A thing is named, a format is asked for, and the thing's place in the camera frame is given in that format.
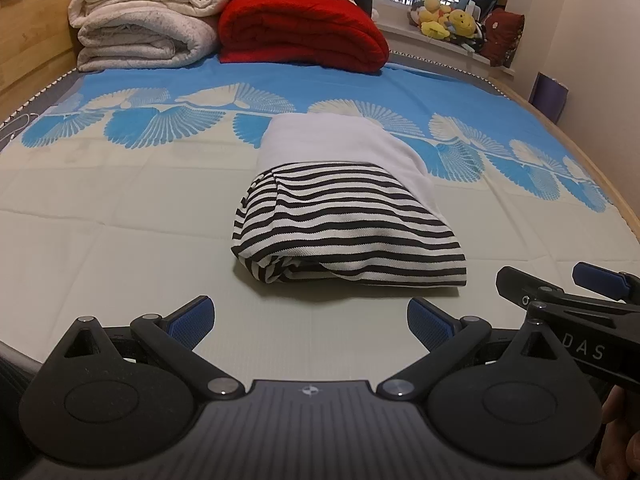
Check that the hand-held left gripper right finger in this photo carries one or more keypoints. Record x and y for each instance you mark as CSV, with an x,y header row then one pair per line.
x,y
430,324

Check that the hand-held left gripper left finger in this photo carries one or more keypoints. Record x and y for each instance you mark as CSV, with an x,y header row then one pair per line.
x,y
192,321

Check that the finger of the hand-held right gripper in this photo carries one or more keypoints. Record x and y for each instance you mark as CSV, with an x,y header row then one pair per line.
x,y
597,277
520,282

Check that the black white striped shirt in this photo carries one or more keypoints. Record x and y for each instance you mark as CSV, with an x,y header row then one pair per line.
x,y
340,220

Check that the person's right hand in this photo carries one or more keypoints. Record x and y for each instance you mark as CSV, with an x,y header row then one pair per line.
x,y
622,410

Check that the blue cream printed bed sheet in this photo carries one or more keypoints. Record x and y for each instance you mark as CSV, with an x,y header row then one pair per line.
x,y
125,235

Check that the purple box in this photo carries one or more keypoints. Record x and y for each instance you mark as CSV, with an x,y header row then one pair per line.
x,y
549,96

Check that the maroon pillow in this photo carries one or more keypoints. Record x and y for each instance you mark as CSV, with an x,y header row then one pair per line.
x,y
502,37

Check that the yellow plush toy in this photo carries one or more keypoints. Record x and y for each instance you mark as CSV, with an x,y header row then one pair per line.
x,y
432,27
462,22
432,6

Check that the white window sill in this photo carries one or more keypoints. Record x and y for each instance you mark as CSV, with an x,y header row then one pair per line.
x,y
400,30

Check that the cream folded fleece blanket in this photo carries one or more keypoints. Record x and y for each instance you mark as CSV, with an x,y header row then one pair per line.
x,y
150,20

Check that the red folded knit blanket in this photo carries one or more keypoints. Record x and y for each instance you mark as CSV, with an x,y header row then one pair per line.
x,y
300,30

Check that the wooden headboard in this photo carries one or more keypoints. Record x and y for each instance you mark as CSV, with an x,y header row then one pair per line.
x,y
35,35

